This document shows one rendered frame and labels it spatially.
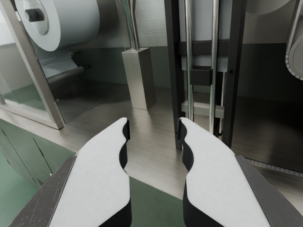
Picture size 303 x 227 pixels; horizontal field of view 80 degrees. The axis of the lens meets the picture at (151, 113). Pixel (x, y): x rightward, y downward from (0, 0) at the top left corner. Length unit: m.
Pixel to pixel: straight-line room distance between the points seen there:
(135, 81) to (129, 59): 0.10
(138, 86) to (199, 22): 0.45
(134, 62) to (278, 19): 0.56
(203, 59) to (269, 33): 0.44
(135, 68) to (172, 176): 0.48
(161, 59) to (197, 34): 0.59
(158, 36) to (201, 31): 0.57
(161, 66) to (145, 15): 0.27
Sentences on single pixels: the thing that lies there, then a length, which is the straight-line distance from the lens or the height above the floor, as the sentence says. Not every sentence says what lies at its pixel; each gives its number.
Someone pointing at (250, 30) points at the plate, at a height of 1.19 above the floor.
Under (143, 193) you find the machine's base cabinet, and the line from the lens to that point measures 0.64.
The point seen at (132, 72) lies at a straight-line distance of 0.83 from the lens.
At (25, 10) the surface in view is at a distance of 0.86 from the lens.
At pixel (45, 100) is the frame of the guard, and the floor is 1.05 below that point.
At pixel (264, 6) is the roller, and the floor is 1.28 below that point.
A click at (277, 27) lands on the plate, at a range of 0.88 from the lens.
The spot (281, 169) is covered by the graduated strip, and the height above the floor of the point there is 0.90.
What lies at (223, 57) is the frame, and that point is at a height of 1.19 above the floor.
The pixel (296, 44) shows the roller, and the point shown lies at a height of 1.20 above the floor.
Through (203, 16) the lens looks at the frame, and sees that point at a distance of 0.47.
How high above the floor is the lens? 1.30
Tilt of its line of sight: 29 degrees down
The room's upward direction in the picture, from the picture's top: 8 degrees counter-clockwise
